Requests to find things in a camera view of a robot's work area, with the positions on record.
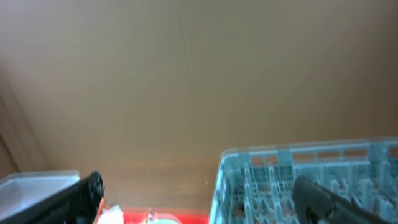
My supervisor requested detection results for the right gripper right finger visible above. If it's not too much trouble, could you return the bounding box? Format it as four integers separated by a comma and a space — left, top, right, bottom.
292, 176, 387, 224

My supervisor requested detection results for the grey dishwasher rack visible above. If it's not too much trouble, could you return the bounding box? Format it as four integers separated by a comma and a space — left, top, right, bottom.
209, 137, 397, 223

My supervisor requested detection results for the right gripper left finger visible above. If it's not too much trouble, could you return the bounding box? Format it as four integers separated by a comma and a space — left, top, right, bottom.
1, 171, 104, 224

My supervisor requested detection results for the clear plastic bin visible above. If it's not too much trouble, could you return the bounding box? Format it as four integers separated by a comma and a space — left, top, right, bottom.
1, 170, 80, 220

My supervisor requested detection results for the red serving tray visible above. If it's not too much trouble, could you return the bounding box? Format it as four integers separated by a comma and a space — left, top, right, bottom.
122, 207, 209, 224

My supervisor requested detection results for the crumpled white tissue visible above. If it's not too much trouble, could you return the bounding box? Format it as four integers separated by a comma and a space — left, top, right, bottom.
96, 205, 124, 224

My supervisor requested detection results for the orange carrot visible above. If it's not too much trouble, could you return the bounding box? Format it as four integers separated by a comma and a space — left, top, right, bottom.
93, 197, 106, 224

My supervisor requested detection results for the mint green bowl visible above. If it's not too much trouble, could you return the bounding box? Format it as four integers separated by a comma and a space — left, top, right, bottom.
147, 213, 182, 224

